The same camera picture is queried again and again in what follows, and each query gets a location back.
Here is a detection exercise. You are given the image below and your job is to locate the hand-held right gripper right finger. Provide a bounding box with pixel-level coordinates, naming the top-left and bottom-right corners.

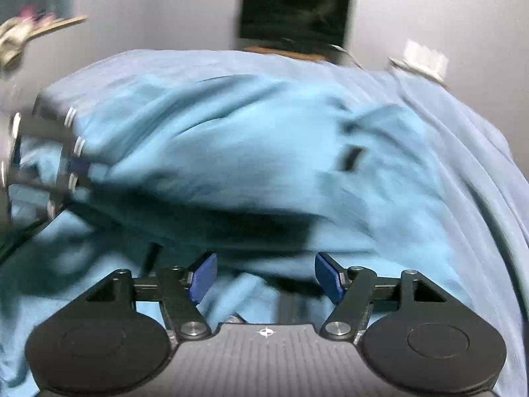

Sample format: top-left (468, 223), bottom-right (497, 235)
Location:
top-left (315, 252), bottom-right (451, 339)

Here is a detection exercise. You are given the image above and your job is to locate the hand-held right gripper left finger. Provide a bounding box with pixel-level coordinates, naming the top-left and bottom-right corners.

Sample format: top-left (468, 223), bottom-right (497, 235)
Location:
top-left (83, 253), bottom-right (218, 339)

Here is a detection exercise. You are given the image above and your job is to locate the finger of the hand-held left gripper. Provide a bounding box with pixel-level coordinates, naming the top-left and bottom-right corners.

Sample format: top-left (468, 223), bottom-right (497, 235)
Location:
top-left (12, 93), bottom-right (87, 158)
top-left (0, 156), bottom-right (94, 221)

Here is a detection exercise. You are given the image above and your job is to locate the blue zip-up jacket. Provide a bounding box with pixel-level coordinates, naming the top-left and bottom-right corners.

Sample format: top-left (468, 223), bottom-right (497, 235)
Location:
top-left (0, 73), bottom-right (482, 397)

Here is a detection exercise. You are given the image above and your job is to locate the beige crumpled cloth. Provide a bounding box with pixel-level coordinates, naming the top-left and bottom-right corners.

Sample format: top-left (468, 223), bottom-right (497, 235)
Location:
top-left (0, 19), bottom-right (36, 70)

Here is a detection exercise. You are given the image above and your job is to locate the wooden window sill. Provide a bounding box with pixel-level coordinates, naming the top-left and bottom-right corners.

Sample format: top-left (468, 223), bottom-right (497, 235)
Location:
top-left (25, 15), bottom-right (88, 43)

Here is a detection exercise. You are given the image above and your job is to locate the pink item on sill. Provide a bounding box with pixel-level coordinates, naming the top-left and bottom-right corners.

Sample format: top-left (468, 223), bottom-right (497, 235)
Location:
top-left (20, 5), bottom-right (55, 24)

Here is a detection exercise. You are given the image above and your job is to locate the grey-blue bed sheet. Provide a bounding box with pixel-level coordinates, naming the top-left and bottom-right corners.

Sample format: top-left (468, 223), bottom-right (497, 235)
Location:
top-left (41, 47), bottom-right (529, 397)

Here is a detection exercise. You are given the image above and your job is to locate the white side shelf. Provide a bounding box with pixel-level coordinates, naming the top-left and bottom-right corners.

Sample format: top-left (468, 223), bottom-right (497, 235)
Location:
top-left (387, 57), bottom-right (450, 88)

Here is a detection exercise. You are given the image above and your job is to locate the wooden television stand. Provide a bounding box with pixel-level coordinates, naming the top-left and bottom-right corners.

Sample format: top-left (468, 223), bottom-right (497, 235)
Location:
top-left (243, 45), bottom-right (329, 59)

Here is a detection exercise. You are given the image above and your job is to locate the white router with antennas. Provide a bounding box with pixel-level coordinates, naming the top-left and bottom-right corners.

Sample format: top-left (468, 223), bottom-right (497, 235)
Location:
top-left (403, 39), bottom-right (450, 78)

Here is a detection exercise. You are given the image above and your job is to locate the black flat screen television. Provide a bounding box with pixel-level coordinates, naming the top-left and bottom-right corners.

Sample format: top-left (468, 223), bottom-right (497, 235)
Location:
top-left (237, 0), bottom-right (357, 53)

